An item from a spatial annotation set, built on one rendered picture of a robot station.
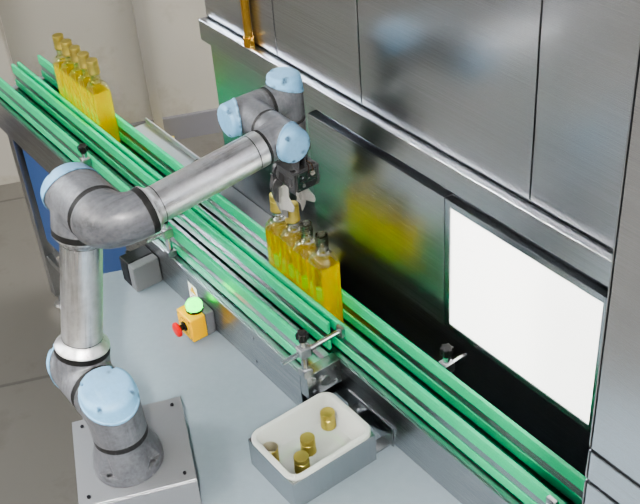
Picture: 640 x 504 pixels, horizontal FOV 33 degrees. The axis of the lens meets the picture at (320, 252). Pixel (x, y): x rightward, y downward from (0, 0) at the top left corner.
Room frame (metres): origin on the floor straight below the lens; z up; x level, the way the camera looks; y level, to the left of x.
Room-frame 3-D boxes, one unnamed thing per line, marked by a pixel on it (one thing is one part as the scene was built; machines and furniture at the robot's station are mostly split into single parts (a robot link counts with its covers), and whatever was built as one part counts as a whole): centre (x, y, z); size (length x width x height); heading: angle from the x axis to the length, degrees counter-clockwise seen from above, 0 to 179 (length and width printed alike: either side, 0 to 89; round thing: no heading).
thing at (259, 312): (2.52, 0.54, 0.93); 1.75 x 0.01 x 0.08; 34
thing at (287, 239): (2.03, 0.06, 0.99); 0.06 x 0.06 x 0.21; 35
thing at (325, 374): (1.78, 0.02, 0.85); 0.09 x 0.04 x 0.07; 124
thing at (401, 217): (1.80, -0.26, 1.15); 0.90 x 0.03 x 0.34; 34
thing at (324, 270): (1.93, -0.01, 0.99); 0.06 x 0.06 x 0.21; 33
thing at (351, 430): (1.62, 0.05, 0.80); 0.22 x 0.17 x 0.09; 124
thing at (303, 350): (1.77, 0.03, 0.95); 0.17 x 0.03 x 0.12; 124
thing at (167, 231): (2.24, 0.41, 0.94); 0.07 x 0.04 x 0.13; 124
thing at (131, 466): (1.59, 0.45, 0.88); 0.15 x 0.15 x 0.10
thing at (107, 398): (1.60, 0.46, 1.00); 0.13 x 0.12 x 0.14; 34
